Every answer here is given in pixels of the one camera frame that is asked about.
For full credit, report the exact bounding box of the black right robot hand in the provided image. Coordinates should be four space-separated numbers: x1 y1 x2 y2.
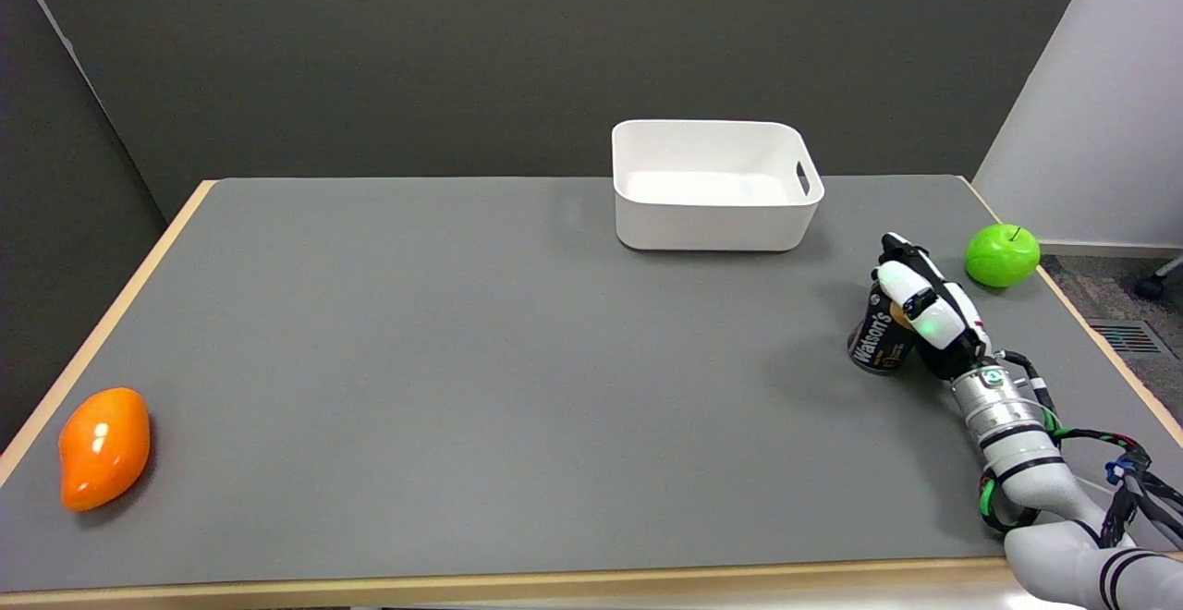
872 233 993 381

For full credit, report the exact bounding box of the black Watson's soda can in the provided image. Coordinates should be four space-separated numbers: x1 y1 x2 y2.
848 282 916 376

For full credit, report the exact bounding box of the green apple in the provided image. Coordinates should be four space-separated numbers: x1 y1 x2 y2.
964 224 1042 289

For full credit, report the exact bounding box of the metal floor vent grate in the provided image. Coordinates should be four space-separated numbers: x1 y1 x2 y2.
1089 319 1167 357

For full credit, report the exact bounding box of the black chair caster leg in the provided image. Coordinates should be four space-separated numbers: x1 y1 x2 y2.
1135 257 1183 302

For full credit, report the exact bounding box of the white plastic bin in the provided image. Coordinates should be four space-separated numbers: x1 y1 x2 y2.
611 119 825 253

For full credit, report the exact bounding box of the orange mango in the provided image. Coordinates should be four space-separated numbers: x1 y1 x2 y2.
58 387 152 512

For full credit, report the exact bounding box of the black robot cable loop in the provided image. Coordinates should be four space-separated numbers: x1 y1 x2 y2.
978 349 1183 551

